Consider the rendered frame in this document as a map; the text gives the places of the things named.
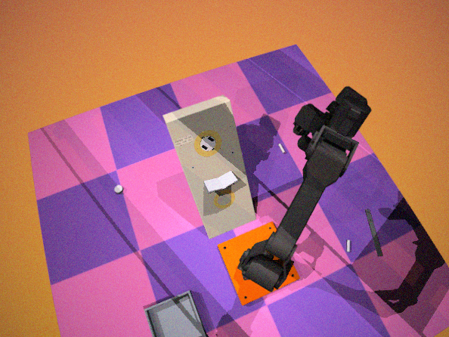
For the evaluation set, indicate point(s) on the beige flat panel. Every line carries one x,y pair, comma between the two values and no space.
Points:
222,210

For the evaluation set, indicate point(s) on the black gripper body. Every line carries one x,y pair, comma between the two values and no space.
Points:
304,140

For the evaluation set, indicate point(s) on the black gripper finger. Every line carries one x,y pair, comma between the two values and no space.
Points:
331,105

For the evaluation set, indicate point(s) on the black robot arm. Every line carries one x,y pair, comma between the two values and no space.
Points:
326,162

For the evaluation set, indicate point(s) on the dark grey flat bar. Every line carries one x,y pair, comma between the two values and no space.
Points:
373,232

